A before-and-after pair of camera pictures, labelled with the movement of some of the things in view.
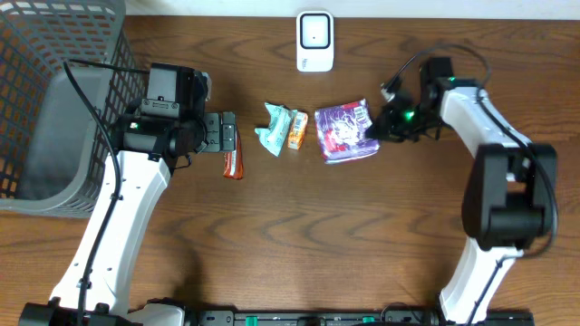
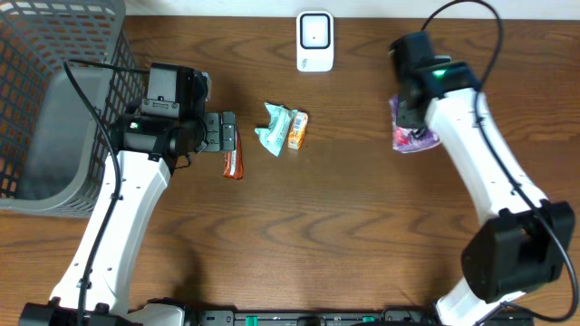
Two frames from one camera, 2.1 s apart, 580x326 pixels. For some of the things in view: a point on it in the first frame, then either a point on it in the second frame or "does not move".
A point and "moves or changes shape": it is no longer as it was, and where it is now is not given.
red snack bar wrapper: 233,160 does not move
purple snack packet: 342,132 moves or changes shape
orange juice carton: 297,129 does not move
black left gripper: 227,132 does not move
